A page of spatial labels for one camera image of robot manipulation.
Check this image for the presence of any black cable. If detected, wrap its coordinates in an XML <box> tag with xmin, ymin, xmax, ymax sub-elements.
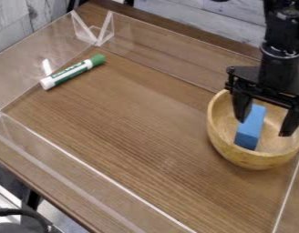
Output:
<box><xmin>0</xmin><ymin>208</ymin><xmax>51</xmax><ymax>233</ymax></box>

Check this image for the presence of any green and white marker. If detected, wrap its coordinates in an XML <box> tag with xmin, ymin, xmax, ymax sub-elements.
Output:
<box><xmin>39</xmin><ymin>54</ymin><xmax>105</xmax><ymax>90</ymax></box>

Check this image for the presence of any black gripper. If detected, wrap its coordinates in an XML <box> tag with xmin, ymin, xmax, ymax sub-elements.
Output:
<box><xmin>224</xmin><ymin>66</ymin><xmax>299</xmax><ymax>137</ymax></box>

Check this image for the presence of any clear acrylic tray wall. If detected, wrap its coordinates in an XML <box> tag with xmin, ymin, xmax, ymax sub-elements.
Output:
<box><xmin>0</xmin><ymin>6</ymin><xmax>299</xmax><ymax>233</ymax></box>

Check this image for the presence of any black table leg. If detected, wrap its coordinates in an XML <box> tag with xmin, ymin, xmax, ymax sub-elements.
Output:
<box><xmin>26</xmin><ymin>190</ymin><xmax>41</xmax><ymax>210</ymax></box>

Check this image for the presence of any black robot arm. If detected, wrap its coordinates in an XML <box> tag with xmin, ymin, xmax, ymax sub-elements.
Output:
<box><xmin>224</xmin><ymin>0</ymin><xmax>299</xmax><ymax>137</ymax></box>

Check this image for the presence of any brown wooden bowl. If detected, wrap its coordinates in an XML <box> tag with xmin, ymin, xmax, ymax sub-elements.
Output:
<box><xmin>207</xmin><ymin>90</ymin><xmax>299</xmax><ymax>170</ymax></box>

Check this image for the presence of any blue rectangular block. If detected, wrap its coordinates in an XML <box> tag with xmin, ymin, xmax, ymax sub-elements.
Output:
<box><xmin>233</xmin><ymin>105</ymin><xmax>265</xmax><ymax>150</ymax></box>

